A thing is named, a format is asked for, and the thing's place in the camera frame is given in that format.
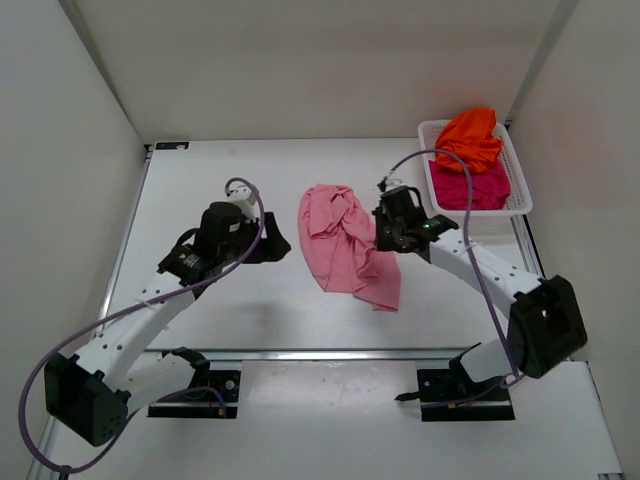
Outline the light pink t-shirt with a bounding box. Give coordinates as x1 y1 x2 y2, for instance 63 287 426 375
298 184 402 312

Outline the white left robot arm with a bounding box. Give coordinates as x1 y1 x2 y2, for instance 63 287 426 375
44 201 291 447

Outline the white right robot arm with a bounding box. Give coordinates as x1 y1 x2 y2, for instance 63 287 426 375
374 185 588 385

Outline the magenta t-shirt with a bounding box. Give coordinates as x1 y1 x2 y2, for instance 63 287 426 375
429 160 512 212

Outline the orange t-shirt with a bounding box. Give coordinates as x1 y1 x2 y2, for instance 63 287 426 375
434 107 502 174

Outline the dark label sticker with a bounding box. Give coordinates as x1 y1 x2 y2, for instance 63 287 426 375
154 141 189 150

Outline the white perforated plastic basket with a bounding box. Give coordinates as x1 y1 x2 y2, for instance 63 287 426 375
417 120 533 218

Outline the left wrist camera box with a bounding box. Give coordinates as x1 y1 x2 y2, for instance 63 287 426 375
225 185 256 221

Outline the aluminium table edge rail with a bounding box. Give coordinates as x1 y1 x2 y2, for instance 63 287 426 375
144 348 481 363

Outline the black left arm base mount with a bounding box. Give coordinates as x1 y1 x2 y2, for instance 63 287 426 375
147 347 242 420

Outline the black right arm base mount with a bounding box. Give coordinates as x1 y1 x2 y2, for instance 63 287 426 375
395 343 515 422

